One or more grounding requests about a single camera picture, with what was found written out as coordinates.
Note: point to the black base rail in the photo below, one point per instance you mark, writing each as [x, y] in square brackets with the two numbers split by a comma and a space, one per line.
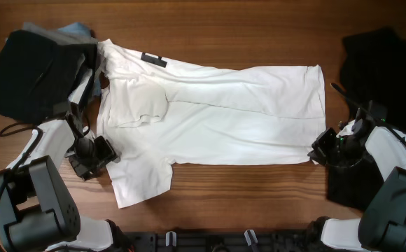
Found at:
[283, 241]

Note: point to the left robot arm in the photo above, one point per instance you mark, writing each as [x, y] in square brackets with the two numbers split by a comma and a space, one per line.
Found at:
[37, 211]

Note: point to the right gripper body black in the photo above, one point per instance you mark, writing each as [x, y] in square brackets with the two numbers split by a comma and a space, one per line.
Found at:
[339, 150]

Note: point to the black garment right side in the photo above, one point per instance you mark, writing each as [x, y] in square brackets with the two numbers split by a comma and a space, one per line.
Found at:
[374, 79]

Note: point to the black folded garment on stack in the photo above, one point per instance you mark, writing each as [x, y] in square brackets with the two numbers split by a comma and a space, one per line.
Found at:
[35, 75]

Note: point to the blue folded garment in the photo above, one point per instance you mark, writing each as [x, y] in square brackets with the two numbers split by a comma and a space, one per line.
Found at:
[49, 66]

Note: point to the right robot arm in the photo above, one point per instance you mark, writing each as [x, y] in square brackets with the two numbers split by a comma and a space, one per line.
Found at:
[382, 226]

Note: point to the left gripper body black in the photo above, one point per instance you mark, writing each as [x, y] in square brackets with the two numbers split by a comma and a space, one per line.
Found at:
[86, 155]

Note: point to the white Puma t-shirt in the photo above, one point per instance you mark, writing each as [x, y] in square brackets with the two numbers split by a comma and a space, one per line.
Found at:
[159, 112]

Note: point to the grey folded garment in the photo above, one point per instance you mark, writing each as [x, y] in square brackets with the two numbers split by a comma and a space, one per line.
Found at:
[89, 64]

